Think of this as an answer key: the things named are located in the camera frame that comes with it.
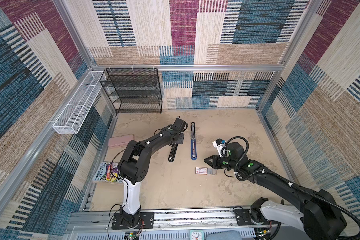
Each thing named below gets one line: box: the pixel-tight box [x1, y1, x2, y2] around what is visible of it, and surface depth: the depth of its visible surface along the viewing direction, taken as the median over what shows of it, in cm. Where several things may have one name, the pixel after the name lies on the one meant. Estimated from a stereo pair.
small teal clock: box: [189, 230, 205, 240], surface depth 70 cm
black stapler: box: [168, 142, 178, 163], surface depth 98 cm
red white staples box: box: [195, 167, 217, 175], surface depth 91 cm
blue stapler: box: [191, 121, 197, 161], surface depth 104 cm
